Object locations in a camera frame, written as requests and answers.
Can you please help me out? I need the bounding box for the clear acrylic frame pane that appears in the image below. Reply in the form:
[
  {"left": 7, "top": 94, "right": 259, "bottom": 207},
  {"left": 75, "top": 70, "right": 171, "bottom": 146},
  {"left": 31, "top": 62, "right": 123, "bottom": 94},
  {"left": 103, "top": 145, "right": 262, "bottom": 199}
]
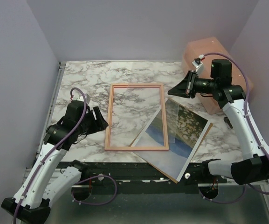
[{"left": 165, "top": 98, "right": 179, "bottom": 144}]

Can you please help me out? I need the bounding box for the landscape photo print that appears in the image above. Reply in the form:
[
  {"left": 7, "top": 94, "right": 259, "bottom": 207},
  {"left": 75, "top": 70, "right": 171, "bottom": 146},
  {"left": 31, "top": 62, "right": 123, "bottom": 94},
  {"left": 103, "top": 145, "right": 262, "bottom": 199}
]
[{"left": 132, "top": 98, "right": 212, "bottom": 182}]

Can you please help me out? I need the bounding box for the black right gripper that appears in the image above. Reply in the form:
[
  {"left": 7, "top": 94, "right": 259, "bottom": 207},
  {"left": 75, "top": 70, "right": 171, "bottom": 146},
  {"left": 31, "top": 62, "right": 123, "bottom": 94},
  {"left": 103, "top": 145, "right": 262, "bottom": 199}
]
[{"left": 168, "top": 70, "right": 218, "bottom": 98}]

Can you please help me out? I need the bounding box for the brown cardboard backing board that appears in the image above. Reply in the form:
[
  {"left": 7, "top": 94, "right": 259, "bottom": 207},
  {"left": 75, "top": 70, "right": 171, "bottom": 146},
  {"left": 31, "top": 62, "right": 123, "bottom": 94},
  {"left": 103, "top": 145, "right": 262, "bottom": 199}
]
[{"left": 131, "top": 120, "right": 212, "bottom": 182}]

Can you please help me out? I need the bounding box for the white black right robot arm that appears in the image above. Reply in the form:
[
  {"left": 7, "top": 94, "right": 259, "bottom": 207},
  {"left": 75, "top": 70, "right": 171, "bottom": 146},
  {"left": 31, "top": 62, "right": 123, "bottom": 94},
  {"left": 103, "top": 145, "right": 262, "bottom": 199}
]
[{"left": 168, "top": 69, "right": 269, "bottom": 185}]

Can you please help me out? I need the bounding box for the translucent pink plastic box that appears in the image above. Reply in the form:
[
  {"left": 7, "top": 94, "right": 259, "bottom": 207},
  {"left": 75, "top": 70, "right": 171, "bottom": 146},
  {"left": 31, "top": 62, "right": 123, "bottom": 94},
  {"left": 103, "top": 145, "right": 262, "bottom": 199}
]
[{"left": 182, "top": 37, "right": 246, "bottom": 115}]

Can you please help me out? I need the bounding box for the black metal table clamp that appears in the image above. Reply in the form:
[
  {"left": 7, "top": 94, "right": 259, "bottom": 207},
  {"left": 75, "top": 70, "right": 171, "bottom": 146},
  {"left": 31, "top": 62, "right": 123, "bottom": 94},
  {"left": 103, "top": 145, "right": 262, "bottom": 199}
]
[{"left": 223, "top": 117, "right": 233, "bottom": 129}]

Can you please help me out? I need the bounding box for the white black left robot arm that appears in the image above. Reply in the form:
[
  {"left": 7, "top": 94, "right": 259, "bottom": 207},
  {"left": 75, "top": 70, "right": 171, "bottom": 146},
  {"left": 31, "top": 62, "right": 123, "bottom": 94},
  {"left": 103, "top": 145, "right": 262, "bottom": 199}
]
[{"left": 1, "top": 101, "right": 108, "bottom": 224}]

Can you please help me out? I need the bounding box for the pink wooden picture frame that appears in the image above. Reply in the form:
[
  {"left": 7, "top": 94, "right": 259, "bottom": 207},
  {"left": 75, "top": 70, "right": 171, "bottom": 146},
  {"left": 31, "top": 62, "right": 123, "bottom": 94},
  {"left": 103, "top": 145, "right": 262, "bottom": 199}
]
[{"left": 104, "top": 83, "right": 169, "bottom": 151}]

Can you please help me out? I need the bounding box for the aluminium front rail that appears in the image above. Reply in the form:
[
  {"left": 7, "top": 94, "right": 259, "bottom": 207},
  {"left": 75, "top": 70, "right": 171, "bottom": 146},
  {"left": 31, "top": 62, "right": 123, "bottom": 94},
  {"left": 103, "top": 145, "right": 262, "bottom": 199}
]
[{"left": 22, "top": 166, "right": 269, "bottom": 187}]

